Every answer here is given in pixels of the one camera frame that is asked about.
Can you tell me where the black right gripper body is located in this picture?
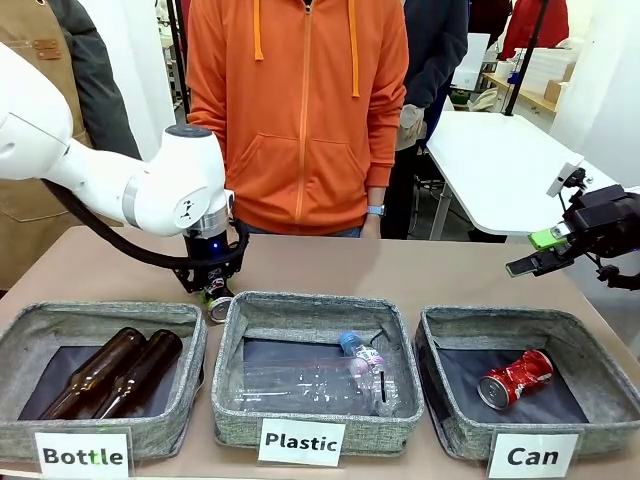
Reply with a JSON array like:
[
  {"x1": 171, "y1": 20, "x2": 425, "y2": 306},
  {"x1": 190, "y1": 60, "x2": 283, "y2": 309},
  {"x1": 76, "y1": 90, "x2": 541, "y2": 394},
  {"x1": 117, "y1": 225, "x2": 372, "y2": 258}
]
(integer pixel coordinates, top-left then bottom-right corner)
[{"x1": 562, "y1": 184, "x2": 640, "y2": 259}]

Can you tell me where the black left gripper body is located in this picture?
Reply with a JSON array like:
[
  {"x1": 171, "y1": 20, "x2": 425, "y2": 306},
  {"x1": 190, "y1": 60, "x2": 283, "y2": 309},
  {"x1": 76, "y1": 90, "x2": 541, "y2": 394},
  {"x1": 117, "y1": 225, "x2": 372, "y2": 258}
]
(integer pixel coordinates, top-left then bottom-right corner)
[{"x1": 179, "y1": 222, "x2": 241, "y2": 294}]

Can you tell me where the black can with silver top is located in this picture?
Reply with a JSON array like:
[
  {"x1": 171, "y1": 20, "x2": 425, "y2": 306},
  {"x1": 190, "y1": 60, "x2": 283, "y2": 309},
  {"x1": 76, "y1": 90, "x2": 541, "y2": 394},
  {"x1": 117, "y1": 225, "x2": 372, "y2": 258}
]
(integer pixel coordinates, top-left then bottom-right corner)
[{"x1": 207, "y1": 294, "x2": 234, "y2": 324}]

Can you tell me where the crushed red soda can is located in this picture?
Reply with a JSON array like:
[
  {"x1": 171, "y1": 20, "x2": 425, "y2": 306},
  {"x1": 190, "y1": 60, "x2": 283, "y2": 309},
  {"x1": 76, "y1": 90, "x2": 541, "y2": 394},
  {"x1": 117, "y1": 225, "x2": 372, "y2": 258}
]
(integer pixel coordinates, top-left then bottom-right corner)
[{"x1": 477, "y1": 349, "x2": 555, "y2": 411}]

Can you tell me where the clear plastic wide-mouth jar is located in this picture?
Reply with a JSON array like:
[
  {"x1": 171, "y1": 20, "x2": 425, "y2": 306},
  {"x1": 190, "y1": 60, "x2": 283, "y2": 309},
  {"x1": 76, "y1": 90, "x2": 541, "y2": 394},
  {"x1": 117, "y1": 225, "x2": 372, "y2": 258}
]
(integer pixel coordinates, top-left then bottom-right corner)
[{"x1": 224, "y1": 355, "x2": 416, "y2": 419}]

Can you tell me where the brown glass bottle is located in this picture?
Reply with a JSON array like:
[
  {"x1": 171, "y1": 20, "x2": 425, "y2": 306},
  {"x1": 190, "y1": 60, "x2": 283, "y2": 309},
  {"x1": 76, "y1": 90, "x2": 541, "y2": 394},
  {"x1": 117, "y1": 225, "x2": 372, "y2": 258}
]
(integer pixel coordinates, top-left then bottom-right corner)
[
  {"x1": 37, "y1": 327, "x2": 149, "y2": 421},
  {"x1": 92, "y1": 328, "x2": 184, "y2": 420}
]

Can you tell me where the orange sleeved right forearm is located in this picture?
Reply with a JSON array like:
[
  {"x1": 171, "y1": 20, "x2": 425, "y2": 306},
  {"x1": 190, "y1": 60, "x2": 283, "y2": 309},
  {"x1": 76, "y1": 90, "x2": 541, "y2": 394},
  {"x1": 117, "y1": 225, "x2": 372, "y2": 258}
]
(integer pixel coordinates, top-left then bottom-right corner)
[{"x1": 185, "y1": 107, "x2": 227, "y2": 139}]

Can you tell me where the orange sleeved left forearm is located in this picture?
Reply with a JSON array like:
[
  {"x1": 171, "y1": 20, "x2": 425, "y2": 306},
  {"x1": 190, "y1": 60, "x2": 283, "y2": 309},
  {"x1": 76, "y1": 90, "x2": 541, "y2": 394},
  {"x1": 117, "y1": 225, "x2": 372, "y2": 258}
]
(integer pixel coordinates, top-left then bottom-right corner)
[{"x1": 363, "y1": 112, "x2": 404, "y2": 207}]

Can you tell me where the grey fabric basket labelled Can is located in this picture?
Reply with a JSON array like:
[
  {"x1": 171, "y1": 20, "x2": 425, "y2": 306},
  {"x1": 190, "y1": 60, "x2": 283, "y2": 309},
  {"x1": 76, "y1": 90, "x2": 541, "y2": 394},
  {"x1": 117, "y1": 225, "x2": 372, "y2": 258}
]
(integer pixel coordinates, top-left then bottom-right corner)
[{"x1": 414, "y1": 305, "x2": 640, "y2": 461}]

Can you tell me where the grey fabric basket labelled Plastic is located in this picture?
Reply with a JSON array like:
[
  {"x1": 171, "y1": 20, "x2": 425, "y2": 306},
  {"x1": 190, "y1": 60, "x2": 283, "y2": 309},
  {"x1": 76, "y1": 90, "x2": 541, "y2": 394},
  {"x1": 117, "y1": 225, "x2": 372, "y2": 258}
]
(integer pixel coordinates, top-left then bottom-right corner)
[{"x1": 209, "y1": 290, "x2": 425, "y2": 451}]

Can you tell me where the white Can label sign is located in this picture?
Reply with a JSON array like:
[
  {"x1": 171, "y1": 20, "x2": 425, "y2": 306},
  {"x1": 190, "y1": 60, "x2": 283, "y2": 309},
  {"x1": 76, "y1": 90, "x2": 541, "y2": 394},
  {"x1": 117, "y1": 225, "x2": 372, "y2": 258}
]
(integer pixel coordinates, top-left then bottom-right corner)
[{"x1": 488, "y1": 432, "x2": 580, "y2": 480}]

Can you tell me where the grey fabric basket labelled Bottle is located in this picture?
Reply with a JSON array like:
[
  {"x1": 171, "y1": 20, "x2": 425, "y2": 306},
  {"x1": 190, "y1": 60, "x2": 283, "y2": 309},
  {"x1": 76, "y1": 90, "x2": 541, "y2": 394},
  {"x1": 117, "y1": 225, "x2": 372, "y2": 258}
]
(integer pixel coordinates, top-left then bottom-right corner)
[{"x1": 0, "y1": 299, "x2": 209, "y2": 461}]

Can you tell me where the orange hoodie person left hand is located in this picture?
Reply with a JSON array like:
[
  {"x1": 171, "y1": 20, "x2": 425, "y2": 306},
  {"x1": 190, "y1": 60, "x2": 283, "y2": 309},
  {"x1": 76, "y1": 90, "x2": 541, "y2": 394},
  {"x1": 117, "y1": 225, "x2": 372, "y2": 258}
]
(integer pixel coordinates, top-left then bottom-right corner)
[{"x1": 360, "y1": 214, "x2": 387, "y2": 240}]

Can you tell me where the pale gloved hand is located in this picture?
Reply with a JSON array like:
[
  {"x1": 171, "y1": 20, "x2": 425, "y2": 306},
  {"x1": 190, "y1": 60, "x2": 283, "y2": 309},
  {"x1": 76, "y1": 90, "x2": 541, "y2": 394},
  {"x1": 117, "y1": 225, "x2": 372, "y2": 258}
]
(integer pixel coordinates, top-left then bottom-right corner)
[{"x1": 396, "y1": 102, "x2": 429, "y2": 151}]

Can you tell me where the white side table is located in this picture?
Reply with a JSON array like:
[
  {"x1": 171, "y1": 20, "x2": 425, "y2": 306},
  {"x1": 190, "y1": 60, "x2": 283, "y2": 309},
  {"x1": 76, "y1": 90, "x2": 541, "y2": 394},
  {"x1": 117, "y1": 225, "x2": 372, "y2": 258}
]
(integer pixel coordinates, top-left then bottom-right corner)
[{"x1": 424, "y1": 109, "x2": 640, "y2": 241}]

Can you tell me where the brown cardboard box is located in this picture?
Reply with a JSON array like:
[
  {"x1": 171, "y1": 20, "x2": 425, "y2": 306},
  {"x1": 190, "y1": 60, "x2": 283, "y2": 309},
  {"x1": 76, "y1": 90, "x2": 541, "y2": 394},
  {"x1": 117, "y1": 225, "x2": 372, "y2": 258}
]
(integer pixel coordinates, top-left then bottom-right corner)
[{"x1": 542, "y1": 62, "x2": 576, "y2": 102}]

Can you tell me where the wooden workbench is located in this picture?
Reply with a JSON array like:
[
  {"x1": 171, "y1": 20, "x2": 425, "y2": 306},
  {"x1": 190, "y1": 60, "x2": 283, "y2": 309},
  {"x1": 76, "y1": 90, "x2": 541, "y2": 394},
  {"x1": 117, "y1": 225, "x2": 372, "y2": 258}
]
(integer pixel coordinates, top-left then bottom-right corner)
[{"x1": 480, "y1": 72, "x2": 559, "y2": 120}]

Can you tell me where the crushed bottle with blue cap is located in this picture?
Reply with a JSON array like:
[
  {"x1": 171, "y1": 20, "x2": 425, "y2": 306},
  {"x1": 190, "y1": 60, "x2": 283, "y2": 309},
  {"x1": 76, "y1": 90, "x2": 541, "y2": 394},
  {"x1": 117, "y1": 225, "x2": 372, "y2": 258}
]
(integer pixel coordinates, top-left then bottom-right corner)
[{"x1": 338, "y1": 332, "x2": 390, "y2": 382}]

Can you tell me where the person in orange hoodie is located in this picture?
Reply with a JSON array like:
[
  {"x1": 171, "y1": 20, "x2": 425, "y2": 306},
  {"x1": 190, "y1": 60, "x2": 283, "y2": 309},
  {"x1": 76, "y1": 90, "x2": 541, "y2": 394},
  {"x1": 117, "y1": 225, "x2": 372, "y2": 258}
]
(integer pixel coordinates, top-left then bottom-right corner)
[{"x1": 184, "y1": 0, "x2": 426, "y2": 239}]

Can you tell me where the white Plastic label sign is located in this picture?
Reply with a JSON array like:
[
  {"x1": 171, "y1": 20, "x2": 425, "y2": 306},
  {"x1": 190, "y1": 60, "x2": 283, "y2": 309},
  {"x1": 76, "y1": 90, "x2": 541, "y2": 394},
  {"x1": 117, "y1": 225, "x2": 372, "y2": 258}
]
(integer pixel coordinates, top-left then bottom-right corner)
[{"x1": 257, "y1": 418, "x2": 347, "y2": 469}]

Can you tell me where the black stand pole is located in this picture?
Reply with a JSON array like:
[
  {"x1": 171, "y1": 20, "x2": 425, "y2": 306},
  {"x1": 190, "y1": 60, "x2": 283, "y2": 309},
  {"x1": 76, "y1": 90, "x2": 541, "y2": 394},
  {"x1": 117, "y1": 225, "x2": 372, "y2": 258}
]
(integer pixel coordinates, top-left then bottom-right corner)
[{"x1": 503, "y1": 0, "x2": 551, "y2": 118}]

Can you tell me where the person in brown apron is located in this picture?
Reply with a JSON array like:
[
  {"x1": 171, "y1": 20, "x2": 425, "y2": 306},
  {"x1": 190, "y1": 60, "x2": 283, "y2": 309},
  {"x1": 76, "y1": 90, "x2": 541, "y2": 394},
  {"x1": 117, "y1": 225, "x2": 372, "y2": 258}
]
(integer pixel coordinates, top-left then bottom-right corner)
[{"x1": 0, "y1": 0, "x2": 144, "y2": 292}]

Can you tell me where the white box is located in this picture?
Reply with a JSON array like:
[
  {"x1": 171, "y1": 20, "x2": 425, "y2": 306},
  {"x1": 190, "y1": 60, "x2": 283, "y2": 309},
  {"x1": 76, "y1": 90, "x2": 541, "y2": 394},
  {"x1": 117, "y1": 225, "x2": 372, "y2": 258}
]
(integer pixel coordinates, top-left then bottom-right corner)
[{"x1": 451, "y1": 32, "x2": 492, "y2": 94}]

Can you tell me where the white Bottle label sign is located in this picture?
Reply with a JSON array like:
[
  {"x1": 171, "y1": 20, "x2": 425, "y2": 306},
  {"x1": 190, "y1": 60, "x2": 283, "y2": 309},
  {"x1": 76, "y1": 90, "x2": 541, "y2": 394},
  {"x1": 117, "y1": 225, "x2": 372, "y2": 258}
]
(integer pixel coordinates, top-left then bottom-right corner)
[{"x1": 33, "y1": 430, "x2": 132, "y2": 479}]

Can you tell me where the person in red jacket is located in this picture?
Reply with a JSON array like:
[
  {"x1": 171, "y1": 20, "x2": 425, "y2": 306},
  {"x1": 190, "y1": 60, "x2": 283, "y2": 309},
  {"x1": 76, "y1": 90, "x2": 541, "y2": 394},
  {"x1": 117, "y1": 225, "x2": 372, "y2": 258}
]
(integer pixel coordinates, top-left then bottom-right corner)
[{"x1": 499, "y1": 0, "x2": 571, "y2": 62}]

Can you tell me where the person in dark navy jacket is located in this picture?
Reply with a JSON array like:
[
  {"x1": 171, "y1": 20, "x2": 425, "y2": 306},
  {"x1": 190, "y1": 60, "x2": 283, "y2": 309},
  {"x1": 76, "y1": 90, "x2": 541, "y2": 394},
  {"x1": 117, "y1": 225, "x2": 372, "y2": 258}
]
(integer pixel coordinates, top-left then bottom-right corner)
[{"x1": 380, "y1": 0, "x2": 470, "y2": 241}]

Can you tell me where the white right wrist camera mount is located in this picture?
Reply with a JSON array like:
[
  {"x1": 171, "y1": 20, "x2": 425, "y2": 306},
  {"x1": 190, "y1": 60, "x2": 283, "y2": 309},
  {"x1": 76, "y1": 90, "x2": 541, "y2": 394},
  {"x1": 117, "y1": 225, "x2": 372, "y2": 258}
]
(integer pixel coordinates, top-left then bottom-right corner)
[{"x1": 545, "y1": 162, "x2": 587, "y2": 197}]

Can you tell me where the black right wrist cable bracket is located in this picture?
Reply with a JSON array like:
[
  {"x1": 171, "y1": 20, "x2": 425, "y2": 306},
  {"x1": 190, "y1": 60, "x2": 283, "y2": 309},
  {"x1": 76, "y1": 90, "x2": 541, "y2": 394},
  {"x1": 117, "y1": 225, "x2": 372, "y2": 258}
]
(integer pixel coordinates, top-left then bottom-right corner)
[{"x1": 595, "y1": 257, "x2": 640, "y2": 292}]

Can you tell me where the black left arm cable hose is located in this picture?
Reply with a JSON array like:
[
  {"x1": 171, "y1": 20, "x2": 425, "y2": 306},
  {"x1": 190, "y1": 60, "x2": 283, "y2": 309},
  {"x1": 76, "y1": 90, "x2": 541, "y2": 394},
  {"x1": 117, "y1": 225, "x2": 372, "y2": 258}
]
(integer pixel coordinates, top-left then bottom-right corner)
[{"x1": 42, "y1": 179, "x2": 250, "y2": 275}]

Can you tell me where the black metal rack frame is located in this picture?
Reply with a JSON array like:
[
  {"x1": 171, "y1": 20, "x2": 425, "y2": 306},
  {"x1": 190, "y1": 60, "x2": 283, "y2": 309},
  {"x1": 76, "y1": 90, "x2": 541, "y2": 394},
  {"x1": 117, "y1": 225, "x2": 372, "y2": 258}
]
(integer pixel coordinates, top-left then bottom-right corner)
[{"x1": 164, "y1": 0, "x2": 192, "y2": 117}]

